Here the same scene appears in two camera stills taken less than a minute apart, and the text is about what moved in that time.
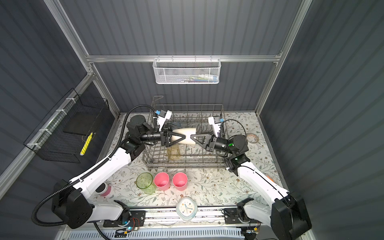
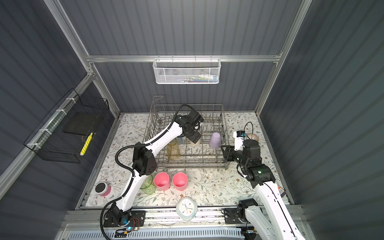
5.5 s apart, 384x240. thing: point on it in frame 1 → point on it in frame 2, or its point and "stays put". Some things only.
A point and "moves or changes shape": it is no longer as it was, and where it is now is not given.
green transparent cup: x=144 y=181 stays put
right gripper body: x=212 y=144 → x=233 y=155
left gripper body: x=163 y=139 → x=192 y=135
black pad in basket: x=81 y=122 stays put
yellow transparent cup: x=173 y=152 stays put
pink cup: x=180 y=181 stays put
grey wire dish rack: x=189 y=156 stays put
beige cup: x=187 y=132 moves or changes shape
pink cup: x=162 y=181 stays put
